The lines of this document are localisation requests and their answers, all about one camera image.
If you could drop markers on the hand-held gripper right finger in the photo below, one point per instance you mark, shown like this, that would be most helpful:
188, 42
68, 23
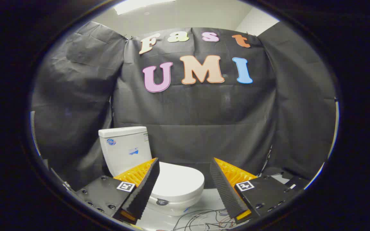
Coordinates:
225, 192

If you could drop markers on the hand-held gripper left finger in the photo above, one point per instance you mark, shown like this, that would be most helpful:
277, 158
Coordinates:
145, 191

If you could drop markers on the white toilet lid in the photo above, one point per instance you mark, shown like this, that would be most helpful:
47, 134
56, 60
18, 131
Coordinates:
181, 181

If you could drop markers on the white ceramic toilet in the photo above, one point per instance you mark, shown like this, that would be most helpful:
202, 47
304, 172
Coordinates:
124, 150

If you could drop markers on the black box with white label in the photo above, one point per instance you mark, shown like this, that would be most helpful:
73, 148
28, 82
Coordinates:
284, 181

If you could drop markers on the black backdrop cloth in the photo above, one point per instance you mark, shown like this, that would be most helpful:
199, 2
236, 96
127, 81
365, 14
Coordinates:
198, 109

